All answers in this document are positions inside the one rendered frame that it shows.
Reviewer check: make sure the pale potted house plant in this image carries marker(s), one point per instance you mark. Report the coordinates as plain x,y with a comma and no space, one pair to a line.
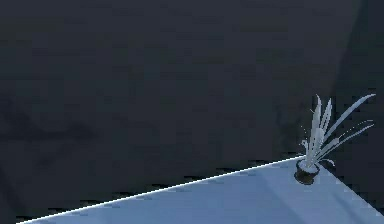
315,140

